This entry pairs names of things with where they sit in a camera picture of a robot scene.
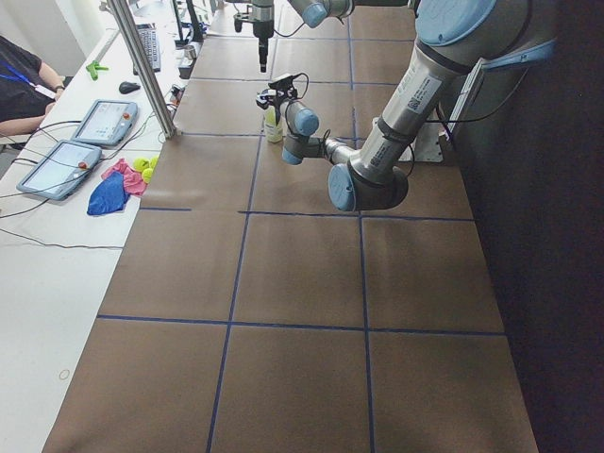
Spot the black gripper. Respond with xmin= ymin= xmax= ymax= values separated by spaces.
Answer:
xmin=251 ymin=4 xmax=274 ymax=73
xmin=256 ymin=89 xmax=290 ymax=111

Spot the clear tennis ball can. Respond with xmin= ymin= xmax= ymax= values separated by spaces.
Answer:
xmin=263 ymin=106 xmax=283 ymax=143

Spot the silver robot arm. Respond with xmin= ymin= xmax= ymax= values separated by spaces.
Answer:
xmin=234 ymin=0 xmax=420 ymax=73
xmin=256 ymin=1 xmax=557 ymax=211

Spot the yellow ball on desk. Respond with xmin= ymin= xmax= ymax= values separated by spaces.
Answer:
xmin=133 ymin=158 xmax=150 ymax=173

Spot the silver metal cup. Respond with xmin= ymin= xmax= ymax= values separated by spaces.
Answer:
xmin=183 ymin=42 xmax=200 ymax=60

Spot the orange black connector board upper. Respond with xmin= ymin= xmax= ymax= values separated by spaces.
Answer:
xmin=167 ymin=85 xmax=185 ymax=109

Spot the black keyboard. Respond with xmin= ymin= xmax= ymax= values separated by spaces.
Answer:
xmin=137 ymin=24 xmax=161 ymax=73

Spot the black computer mouse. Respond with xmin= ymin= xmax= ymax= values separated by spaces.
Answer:
xmin=118 ymin=81 xmax=141 ymax=94

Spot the upper teach pendant tablet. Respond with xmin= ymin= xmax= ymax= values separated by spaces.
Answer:
xmin=72 ymin=99 xmax=139 ymax=146

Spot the teach pendant tablet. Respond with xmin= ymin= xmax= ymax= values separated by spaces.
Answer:
xmin=72 ymin=99 xmax=139 ymax=146
xmin=16 ymin=140 xmax=102 ymax=201

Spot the green clamp tool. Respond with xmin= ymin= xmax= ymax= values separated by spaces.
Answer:
xmin=86 ymin=60 xmax=109 ymax=81

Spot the blue cloth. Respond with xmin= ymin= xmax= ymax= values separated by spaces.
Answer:
xmin=87 ymin=172 xmax=129 ymax=216

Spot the lower teach pendant tablet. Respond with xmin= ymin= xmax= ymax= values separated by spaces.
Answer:
xmin=16 ymin=140 xmax=102 ymax=201

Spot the seated person in black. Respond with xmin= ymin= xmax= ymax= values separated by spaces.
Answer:
xmin=1 ymin=36 xmax=65 ymax=136

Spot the black camera mount wrist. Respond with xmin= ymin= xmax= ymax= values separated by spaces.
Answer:
xmin=233 ymin=13 xmax=250 ymax=33

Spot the aluminium frame post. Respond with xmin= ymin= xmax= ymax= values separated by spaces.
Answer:
xmin=108 ymin=0 xmax=176 ymax=140

